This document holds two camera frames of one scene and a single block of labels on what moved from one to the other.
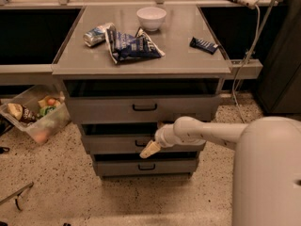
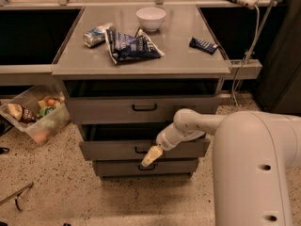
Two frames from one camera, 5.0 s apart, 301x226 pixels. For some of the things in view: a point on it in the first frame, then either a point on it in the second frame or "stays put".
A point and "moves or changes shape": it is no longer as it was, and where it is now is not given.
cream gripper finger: x=151 y=148 → x=152 y=155
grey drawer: x=128 y=137 moves or changes shape
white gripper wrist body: x=161 y=137 stays put
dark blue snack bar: x=204 y=46 stays put
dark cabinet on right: x=278 y=84 stays put
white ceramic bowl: x=151 y=18 stays put
